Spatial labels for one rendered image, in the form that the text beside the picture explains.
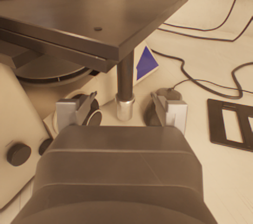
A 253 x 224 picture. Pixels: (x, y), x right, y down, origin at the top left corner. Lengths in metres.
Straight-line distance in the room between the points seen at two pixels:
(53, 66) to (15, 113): 0.13
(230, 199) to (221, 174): 0.03
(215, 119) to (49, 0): 0.31
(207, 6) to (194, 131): 0.52
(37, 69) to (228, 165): 0.33
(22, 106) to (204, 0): 0.67
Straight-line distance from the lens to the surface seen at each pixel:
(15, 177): 0.27
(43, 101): 0.28
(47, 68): 0.32
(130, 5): 0.17
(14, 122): 0.22
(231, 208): 0.29
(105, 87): 0.33
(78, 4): 0.17
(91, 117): 0.24
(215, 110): 0.38
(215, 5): 0.75
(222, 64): 0.55
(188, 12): 0.77
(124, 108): 0.29
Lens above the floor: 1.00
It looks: 42 degrees down
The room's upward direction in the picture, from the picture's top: 1 degrees clockwise
